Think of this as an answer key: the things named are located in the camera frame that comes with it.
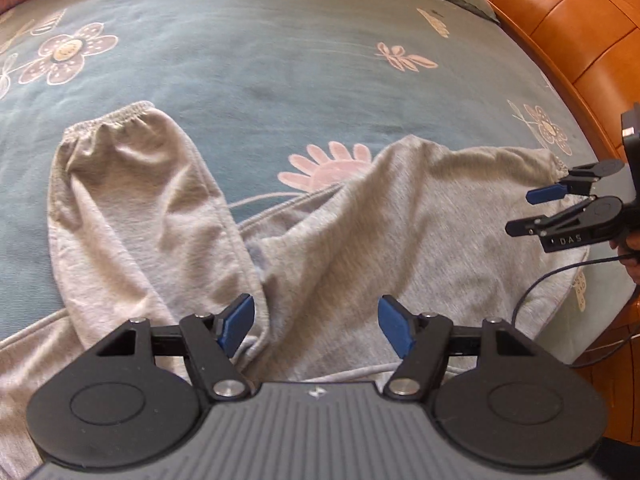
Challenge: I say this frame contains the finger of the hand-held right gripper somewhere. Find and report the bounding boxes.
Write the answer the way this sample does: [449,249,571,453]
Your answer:
[505,199,597,238]
[526,162,601,206]

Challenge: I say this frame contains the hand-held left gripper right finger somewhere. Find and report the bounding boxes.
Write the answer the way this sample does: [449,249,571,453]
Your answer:
[377,295,540,402]

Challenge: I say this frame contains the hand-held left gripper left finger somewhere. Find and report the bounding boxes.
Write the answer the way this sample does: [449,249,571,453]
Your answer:
[97,294,256,402]

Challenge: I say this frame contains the grey drawstring pants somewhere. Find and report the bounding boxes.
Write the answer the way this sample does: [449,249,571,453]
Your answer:
[0,101,593,461]

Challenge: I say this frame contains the person's right hand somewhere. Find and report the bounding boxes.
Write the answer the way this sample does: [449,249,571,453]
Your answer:
[609,234,640,286]

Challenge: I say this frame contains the wooden headboard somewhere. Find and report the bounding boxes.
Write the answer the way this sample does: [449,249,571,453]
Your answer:
[465,0,640,166]

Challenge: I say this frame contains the thin teal pillow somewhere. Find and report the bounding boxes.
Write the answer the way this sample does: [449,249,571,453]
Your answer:
[414,0,501,25]

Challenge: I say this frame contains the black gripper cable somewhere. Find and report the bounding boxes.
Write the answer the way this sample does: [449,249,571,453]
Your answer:
[511,255,640,370]

